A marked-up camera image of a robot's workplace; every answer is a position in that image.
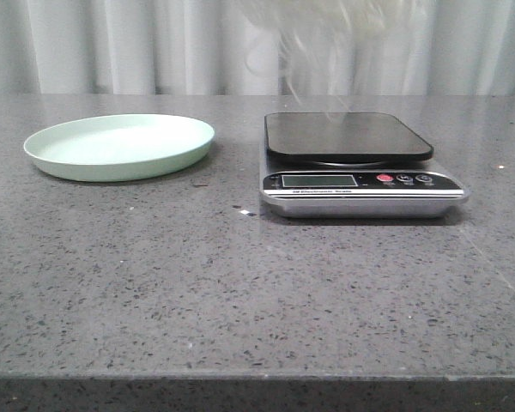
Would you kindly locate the white translucent vermicelli bundle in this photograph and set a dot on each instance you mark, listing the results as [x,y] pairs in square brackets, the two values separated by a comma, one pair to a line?
[328,47]

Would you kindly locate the silver black kitchen scale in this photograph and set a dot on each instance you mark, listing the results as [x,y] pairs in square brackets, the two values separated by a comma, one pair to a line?
[351,165]

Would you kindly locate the light green round plate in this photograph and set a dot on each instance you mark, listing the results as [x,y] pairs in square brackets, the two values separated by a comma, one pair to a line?
[120,147]

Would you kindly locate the white pleated curtain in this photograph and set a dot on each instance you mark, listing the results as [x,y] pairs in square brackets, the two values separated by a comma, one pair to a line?
[210,47]

